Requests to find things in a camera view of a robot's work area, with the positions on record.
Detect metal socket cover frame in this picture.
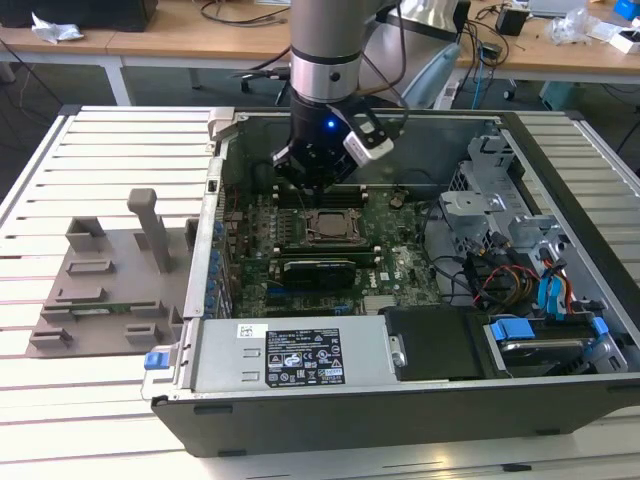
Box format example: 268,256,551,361
308,210,363,245

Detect silver-topped CPU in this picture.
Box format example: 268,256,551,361
318,213,352,238

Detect CPU socket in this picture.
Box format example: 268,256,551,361
300,208,365,246

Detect grey case corner latch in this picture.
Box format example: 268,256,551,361
206,107,236,141

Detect black graphics card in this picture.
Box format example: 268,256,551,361
281,258,358,291

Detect pale blue teach pendant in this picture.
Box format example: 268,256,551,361
402,42,464,110

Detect silver metal disk bay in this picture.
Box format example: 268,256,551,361
437,132,576,261

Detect silver finned chipset heatsink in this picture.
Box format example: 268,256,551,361
363,294,397,314

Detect green motherboard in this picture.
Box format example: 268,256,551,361
219,183,451,321

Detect wooden desk white legs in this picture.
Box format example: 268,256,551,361
0,24,294,107
457,9,640,86

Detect black plastic bay cover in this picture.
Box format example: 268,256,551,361
378,305,489,384

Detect silver power supply unit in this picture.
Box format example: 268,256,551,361
172,317,404,396

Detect small black box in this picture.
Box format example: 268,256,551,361
494,7,530,37

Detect green RAM stick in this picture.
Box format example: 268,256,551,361
71,301,157,318

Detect grey parts rack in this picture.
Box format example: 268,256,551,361
28,187,201,360

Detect teal storage box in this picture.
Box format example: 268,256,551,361
539,81,585,112

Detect large black equipment box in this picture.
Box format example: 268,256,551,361
0,0,159,29

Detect black and silver PC case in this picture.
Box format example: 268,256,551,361
141,107,640,459

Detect crumpled white paper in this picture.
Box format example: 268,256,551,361
30,12,85,45

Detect clear plastic bag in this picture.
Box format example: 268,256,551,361
544,8,604,47

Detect hard disk blue carrier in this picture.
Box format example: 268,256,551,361
482,313,610,380

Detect white open box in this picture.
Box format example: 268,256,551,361
608,28,640,55

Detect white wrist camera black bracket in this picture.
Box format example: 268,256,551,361
327,102,396,167

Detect red yellow power wires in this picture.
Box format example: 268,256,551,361
472,263,544,304

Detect blue flat data cable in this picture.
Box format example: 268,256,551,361
537,249,571,321

